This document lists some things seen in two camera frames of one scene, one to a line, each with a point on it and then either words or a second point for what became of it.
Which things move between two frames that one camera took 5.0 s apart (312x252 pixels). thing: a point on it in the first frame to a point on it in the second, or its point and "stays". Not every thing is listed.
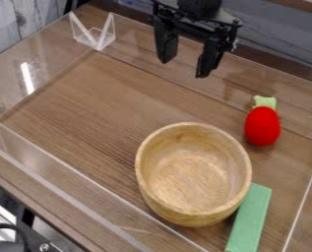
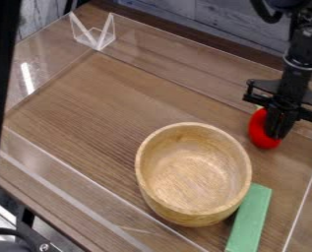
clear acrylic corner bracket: [98, 38] stays
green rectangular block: [251, 220] stays
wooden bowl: [193, 169] stays
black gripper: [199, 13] to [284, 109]
